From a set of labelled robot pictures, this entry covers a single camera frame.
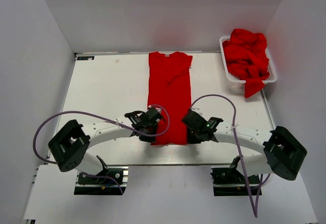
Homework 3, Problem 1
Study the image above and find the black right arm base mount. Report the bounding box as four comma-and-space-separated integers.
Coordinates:
210, 167, 249, 197

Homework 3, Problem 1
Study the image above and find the pile of red t-shirts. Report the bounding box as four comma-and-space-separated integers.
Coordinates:
222, 29, 270, 98

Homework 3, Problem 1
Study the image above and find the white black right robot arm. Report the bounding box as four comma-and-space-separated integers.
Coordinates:
182, 110, 307, 183

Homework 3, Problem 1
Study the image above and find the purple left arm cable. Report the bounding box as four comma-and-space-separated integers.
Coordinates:
32, 103, 171, 194

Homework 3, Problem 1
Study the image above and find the small blue table label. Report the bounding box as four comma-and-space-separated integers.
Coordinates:
76, 56, 95, 61

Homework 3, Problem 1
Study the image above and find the red t-shirt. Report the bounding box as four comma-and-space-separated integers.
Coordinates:
148, 52, 193, 146

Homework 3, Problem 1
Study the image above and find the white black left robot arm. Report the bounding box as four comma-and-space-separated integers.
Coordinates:
48, 105, 170, 183

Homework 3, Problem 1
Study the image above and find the white plastic laundry basket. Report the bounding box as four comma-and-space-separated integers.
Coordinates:
219, 35, 278, 85

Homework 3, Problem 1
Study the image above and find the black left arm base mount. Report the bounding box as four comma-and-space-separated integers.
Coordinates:
74, 166, 128, 195

